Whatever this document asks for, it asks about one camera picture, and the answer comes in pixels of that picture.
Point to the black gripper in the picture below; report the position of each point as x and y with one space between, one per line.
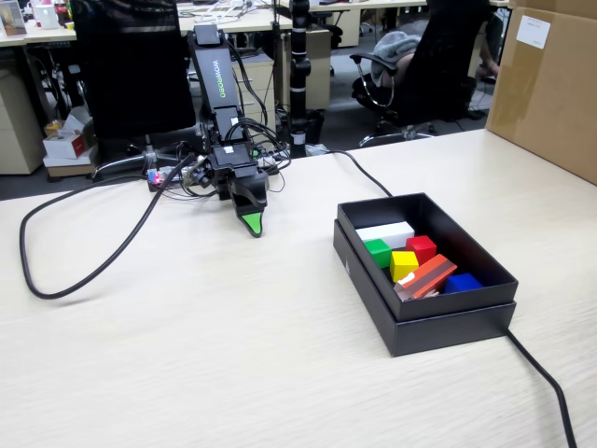
231 170

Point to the green wooden cube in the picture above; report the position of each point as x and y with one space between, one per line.
377 254

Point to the yellow wooden cube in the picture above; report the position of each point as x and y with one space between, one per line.
403 267

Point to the red wooden cube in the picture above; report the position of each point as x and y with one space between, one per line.
422 248

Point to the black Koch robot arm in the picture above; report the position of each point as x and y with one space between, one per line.
217 74

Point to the open white cardboard box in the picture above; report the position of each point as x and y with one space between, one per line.
77 119

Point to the small white red box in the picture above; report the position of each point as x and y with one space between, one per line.
63 145

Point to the black cardboard box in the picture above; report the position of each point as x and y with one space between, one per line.
420 336

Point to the large brown cardboard box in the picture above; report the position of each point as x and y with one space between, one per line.
550 93

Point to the white power strip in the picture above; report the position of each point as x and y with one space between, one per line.
275 159

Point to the controller board with red light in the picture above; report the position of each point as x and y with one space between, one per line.
156 178

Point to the beige drawer cabinet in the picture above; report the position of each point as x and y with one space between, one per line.
259 93

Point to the white rectangular block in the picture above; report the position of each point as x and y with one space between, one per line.
384 233

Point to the black segmented pole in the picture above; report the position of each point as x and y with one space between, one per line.
298 79

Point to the beige side cabinet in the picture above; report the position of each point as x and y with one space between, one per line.
319 70

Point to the black mesh office chair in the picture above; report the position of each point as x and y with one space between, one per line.
130 70

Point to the orange matchbox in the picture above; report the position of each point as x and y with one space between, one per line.
431 277

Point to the white folding stand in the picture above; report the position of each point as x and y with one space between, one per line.
219 14

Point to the grey cloth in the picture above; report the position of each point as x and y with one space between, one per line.
396 46

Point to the blue wooden cube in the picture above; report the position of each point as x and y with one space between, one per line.
462 283

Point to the beige office desk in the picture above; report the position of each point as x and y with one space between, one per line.
364 5
46 36

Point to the black chair with chrome arms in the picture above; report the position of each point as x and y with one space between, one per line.
443 60

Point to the beige low cabinet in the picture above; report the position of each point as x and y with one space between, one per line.
18 130

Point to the cola bottle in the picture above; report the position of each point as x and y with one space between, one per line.
62 13

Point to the white paper label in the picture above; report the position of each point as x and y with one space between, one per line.
533 32

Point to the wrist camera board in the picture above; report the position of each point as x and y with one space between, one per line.
196 172

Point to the photo frame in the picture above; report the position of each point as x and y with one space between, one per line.
13 18

